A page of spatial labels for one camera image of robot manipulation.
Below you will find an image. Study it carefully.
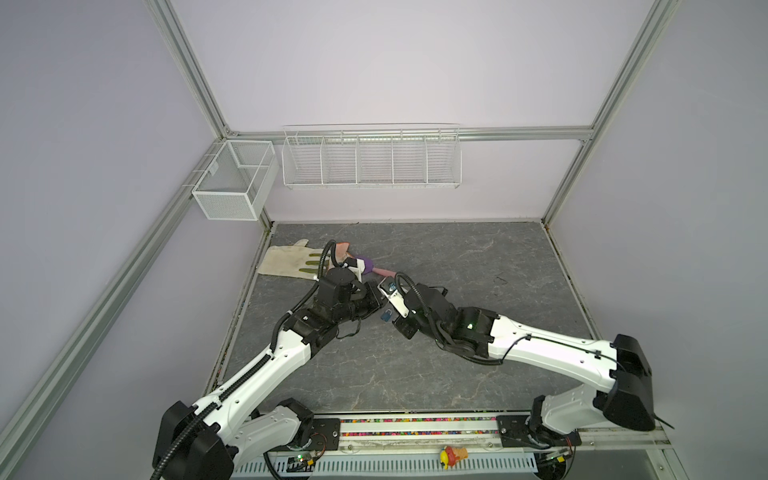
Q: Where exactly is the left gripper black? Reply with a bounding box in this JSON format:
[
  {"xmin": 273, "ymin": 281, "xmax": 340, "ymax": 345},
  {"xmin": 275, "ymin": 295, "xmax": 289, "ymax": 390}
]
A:
[{"xmin": 334, "ymin": 279, "xmax": 390, "ymax": 324}]

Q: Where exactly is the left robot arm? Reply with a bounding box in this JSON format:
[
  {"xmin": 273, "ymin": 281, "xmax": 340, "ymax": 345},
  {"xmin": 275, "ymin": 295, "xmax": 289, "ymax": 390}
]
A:
[{"xmin": 152, "ymin": 242, "xmax": 384, "ymax": 479}]

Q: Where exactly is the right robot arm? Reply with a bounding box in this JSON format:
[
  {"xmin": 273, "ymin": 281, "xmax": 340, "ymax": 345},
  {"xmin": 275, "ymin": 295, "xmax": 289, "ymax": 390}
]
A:
[{"xmin": 379, "ymin": 273, "xmax": 658, "ymax": 446}]

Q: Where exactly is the purple pink toy shovel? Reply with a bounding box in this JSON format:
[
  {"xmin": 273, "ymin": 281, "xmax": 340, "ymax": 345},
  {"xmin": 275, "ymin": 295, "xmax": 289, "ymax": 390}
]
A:
[{"xmin": 356, "ymin": 256, "xmax": 396, "ymax": 277}]

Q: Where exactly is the red white work glove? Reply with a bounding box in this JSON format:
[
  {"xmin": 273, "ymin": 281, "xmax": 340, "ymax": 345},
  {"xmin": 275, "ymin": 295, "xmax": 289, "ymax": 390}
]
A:
[{"xmin": 332, "ymin": 242, "xmax": 355, "ymax": 267}]

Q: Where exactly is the cream green work glove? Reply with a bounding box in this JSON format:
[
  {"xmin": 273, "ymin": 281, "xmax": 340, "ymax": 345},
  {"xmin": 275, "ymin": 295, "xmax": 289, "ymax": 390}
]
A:
[{"xmin": 257, "ymin": 239, "xmax": 322, "ymax": 280}]

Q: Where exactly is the yellow red toy duck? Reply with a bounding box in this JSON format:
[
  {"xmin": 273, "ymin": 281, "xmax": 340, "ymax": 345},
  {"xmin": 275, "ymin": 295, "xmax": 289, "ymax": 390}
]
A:
[{"xmin": 439, "ymin": 446, "xmax": 469, "ymax": 469}]

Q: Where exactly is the white mesh box basket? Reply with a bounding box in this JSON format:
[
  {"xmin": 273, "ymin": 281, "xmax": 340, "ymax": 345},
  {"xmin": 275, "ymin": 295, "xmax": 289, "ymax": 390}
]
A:
[{"xmin": 192, "ymin": 140, "xmax": 279, "ymax": 221}]

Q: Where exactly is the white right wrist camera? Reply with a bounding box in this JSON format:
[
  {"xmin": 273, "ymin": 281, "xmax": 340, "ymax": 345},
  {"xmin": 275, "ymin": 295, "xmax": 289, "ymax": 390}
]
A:
[{"xmin": 378, "ymin": 277, "xmax": 409, "ymax": 318}]

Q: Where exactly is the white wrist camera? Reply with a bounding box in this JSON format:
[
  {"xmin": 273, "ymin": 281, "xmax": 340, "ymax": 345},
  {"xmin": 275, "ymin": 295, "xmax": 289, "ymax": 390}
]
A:
[
  {"xmin": 343, "ymin": 257, "xmax": 366, "ymax": 282},
  {"xmin": 378, "ymin": 277, "xmax": 409, "ymax": 318}
]

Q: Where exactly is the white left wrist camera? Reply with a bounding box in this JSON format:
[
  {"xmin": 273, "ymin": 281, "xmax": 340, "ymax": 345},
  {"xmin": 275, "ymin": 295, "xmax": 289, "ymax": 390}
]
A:
[{"xmin": 343, "ymin": 257, "xmax": 366, "ymax": 282}]

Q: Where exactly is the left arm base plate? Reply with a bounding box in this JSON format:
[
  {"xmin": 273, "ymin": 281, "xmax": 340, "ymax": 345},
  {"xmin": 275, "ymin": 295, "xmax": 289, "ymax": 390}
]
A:
[{"xmin": 286, "ymin": 417, "xmax": 341, "ymax": 451}]

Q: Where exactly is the white vented cable duct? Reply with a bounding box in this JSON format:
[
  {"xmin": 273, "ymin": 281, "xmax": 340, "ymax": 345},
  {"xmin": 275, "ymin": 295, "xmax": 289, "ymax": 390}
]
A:
[{"xmin": 270, "ymin": 452, "xmax": 539, "ymax": 479}]

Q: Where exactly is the white wire shelf basket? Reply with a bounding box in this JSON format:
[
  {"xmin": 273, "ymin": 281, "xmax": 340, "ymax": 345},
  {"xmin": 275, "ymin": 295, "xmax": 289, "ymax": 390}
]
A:
[{"xmin": 282, "ymin": 124, "xmax": 463, "ymax": 189}]

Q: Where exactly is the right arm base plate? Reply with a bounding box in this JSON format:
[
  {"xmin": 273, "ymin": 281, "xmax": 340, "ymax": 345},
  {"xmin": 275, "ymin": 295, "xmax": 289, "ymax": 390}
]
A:
[{"xmin": 496, "ymin": 414, "xmax": 582, "ymax": 450}]

